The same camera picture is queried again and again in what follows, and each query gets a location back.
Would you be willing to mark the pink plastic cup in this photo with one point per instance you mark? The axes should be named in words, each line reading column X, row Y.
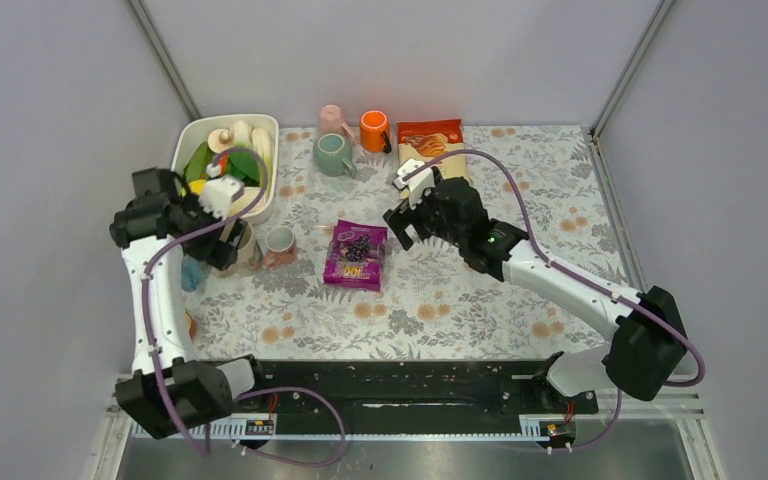
column 332, row 120

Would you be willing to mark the purple candy bag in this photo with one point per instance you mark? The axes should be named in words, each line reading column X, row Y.
column 356, row 256

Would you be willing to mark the orange chips bag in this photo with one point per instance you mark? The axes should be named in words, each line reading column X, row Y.
column 426, row 140

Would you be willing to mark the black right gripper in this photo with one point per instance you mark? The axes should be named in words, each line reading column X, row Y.
column 403, row 216

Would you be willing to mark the floral table mat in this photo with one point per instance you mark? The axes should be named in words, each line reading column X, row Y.
column 430, row 305

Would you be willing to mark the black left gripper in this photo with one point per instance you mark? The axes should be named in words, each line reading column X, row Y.
column 217, row 252

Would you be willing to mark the white plastic tub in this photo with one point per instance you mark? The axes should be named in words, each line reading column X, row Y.
column 240, row 147

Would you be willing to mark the white toy cabbage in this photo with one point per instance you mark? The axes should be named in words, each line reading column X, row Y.
column 257, row 139

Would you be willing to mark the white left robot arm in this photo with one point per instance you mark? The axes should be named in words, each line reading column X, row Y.
column 171, row 390

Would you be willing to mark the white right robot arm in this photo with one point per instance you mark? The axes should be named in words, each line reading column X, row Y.
column 640, row 330

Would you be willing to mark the green ceramic mug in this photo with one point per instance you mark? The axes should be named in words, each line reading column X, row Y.
column 333, row 156

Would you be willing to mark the green toy leaf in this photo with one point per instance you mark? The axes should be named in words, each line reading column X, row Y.
column 195, row 168

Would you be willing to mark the orange mug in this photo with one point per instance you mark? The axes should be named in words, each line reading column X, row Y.
column 375, row 132

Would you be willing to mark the cream ceramic mug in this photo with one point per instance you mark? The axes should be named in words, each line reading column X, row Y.
column 249, row 256

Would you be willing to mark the small orange cup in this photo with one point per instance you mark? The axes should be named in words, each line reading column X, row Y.
column 191, row 325

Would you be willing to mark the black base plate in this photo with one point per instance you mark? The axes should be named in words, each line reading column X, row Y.
column 409, row 397

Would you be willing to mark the toy mushroom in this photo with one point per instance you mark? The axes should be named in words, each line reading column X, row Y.
column 220, row 140

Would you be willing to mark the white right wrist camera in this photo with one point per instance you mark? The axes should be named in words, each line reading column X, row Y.
column 417, row 179

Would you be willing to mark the blue butterfly mug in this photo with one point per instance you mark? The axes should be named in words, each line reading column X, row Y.
column 193, row 274

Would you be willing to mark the small pink cup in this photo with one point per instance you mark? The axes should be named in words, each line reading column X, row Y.
column 281, row 247

